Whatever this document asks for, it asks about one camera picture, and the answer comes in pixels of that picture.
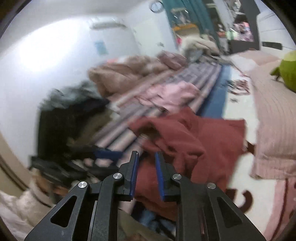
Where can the yellow wooden cabinet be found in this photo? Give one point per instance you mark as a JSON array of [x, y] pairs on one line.
[[186, 30]]

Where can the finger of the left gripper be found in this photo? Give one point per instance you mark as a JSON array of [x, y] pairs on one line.
[[107, 154]]

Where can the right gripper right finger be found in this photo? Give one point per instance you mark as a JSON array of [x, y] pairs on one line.
[[205, 212]]

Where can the dark red fleece garment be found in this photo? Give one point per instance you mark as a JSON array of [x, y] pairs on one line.
[[201, 149]]

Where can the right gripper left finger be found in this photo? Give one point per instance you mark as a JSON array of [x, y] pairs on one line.
[[89, 211]]

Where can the beige pink crumpled duvet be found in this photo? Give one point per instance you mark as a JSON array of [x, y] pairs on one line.
[[119, 77]]

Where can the pink ribbed pillow near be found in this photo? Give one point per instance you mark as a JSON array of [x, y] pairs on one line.
[[275, 139]]

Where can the white door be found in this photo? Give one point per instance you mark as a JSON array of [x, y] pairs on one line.
[[148, 37]]

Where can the black bookshelf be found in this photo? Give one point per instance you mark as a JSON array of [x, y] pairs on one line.
[[242, 30]]

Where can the teal curtain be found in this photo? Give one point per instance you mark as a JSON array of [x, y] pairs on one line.
[[198, 15]]

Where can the wall clock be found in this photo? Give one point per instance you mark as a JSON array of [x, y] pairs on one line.
[[156, 6]]

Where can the glass display case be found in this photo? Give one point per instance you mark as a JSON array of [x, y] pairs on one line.
[[180, 16]]

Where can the pink pillow far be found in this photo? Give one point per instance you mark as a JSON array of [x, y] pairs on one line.
[[250, 59]]

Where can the pink crumpled garment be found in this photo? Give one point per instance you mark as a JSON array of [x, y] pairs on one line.
[[169, 97]]

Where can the dark clothes pile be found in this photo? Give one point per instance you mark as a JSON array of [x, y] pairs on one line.
[[69, 117]]

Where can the striped fleece bed blanket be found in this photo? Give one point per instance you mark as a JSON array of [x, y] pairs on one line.
[[117, 135]]

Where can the cream blanket pile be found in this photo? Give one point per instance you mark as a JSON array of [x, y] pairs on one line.
[[193, 42]]

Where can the green avocado plush toy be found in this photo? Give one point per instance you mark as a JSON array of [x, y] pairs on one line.
[[287, 70]]

